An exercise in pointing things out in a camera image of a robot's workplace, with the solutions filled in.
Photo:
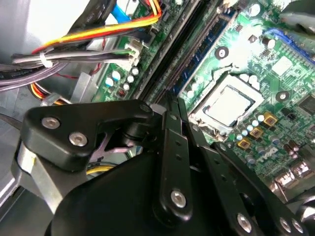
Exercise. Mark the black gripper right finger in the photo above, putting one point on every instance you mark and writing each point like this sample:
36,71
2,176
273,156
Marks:
258,196

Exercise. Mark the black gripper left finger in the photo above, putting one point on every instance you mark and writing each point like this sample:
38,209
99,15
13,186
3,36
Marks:
61,137

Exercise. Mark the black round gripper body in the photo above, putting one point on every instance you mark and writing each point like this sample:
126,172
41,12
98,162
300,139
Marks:
118,201

